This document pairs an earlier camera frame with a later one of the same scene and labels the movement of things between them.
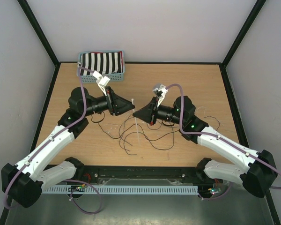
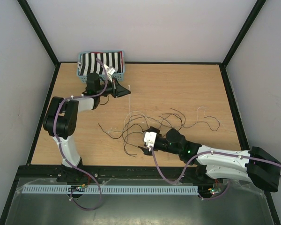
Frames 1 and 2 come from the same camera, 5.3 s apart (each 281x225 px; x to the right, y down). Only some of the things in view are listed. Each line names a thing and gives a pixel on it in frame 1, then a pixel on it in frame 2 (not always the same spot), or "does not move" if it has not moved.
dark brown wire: x=131 y=127 does not move
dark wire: x=144 y=134 does not move
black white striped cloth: x=103 y=63 does not move
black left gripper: x=116 y=104 to x=118 y=90
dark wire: x=119 y=131 to x=172 y=124
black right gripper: x=148 y=113 to x=152 y=129
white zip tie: x=135 y=121 to x=129 y=100
